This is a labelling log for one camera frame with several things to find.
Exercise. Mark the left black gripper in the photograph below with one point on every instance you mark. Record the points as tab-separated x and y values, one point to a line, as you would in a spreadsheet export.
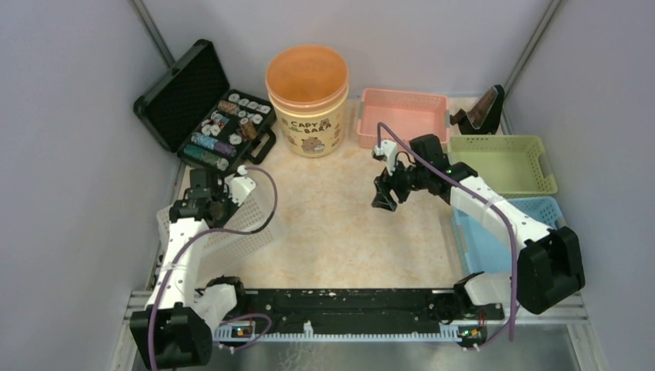
233	207

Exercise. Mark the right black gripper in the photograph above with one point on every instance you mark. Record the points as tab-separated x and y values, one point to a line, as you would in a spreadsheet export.
383	187

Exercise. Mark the white perforated plastic basket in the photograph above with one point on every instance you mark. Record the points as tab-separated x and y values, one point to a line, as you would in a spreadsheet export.
222	250

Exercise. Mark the pink plastic basket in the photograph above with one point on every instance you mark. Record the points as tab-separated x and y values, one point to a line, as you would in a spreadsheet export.
408	114

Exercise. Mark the green plastic basket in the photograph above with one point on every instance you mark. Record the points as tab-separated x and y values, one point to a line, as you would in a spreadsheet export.
510	164

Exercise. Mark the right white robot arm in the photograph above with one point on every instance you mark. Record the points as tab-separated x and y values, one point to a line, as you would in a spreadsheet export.
546	262

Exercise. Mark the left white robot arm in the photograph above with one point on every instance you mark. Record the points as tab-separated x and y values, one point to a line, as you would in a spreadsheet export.
169	332

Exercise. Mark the black case with parts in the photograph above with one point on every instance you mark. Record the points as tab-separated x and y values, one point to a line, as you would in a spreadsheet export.
193	112

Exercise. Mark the black and brown stand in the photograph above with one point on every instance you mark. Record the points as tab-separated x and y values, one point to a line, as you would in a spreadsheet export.
484	117

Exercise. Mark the blue plastic basket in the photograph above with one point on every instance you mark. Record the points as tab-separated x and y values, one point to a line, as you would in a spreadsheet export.
481	251

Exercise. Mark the orange capybara bucket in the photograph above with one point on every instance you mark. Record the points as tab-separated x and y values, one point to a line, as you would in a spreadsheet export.
308	86

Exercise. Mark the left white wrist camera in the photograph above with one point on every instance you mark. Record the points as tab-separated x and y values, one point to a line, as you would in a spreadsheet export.
240	185

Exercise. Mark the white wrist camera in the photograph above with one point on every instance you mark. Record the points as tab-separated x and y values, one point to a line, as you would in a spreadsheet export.
386	151
240	185

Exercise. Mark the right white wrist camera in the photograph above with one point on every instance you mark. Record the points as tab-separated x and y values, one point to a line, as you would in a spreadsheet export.
386	151

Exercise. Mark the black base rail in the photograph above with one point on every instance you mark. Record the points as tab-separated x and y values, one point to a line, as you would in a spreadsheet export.
361	311

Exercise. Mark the white slotted cable duct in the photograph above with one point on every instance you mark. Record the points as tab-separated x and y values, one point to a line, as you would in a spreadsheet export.
227	334

